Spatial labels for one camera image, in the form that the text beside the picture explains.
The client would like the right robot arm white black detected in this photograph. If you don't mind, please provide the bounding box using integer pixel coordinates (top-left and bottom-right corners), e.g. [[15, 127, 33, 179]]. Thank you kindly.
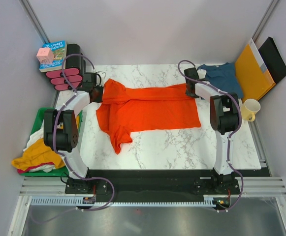
[[183, 67, 242, 175]]

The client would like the yellow t shirt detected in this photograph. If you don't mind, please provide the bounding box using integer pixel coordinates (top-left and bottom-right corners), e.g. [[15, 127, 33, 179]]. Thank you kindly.
[[11, 115, 80, 170]]

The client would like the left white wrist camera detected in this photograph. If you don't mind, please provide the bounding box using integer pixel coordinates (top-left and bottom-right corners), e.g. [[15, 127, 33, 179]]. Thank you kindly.
[[96, 71, 106, 86]]

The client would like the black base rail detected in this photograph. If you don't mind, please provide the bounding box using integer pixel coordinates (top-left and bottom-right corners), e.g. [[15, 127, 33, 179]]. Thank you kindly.
[[62, 170, 240, 202]]

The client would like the yellow mug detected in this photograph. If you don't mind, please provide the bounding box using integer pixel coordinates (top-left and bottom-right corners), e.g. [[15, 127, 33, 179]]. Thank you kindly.
[[241, 99, 261, 122]]

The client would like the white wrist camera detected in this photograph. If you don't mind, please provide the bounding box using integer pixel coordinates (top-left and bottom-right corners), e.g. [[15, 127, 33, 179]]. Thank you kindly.
[[96, 71, 106, 86], [197, 69, 207, 80]]

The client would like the orange t shirt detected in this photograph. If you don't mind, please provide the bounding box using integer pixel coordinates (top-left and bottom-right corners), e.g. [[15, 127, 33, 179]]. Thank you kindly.
[[96, 79, 201, 154]]

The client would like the blue folded t shirt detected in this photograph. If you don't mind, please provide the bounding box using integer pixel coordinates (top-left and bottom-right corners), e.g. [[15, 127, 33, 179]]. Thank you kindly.
[[198, 62, 244, 99]]

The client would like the white cable duct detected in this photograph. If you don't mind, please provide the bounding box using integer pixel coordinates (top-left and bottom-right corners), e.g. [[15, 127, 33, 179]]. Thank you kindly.
[[30, 196, 216, 207]]

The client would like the green plastic bin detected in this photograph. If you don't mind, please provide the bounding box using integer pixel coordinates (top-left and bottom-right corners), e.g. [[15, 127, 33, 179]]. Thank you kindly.
[[17, 108, 83, 177]]

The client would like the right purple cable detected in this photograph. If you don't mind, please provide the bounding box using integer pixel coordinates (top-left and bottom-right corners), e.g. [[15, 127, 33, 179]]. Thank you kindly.
[[177, 59, 244, 213]]

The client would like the pink t shirt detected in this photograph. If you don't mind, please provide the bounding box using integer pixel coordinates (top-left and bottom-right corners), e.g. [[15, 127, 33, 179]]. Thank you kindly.
[[17, 166, 54, 174]]

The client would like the pink cube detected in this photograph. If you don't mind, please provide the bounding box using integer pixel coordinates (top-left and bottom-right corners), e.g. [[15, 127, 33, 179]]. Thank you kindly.
[[36, 48, 54, 64]]

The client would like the purple cable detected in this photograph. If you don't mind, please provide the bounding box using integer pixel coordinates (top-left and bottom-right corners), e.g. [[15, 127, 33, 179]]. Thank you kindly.
[[177, 59, 244, 213], [31, 54, 116, 223]]

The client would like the blue paperback book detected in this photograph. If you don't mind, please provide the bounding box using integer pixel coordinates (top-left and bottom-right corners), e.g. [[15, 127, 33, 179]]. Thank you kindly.
[[39, 40, 67, 72]]

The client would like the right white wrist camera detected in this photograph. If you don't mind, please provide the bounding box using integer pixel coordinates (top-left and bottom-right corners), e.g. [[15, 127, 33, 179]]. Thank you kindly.
[[197, 69, 207, 80]]

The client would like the orange folder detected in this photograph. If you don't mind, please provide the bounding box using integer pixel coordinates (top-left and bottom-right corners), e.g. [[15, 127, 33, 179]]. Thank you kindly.
[[235, 39, 276, 101]]

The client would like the black flat box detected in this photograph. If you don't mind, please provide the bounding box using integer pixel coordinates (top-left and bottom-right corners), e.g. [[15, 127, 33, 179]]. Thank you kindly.
[[258, 37, 286, 84]]

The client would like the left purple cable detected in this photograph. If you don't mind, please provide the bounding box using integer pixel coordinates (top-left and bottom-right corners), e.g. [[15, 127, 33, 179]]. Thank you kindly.
[[31, 54, 116, 223]]

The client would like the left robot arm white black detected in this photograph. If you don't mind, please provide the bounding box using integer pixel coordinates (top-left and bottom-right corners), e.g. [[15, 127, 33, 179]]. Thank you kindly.
[[43, 72, 103, 193]]

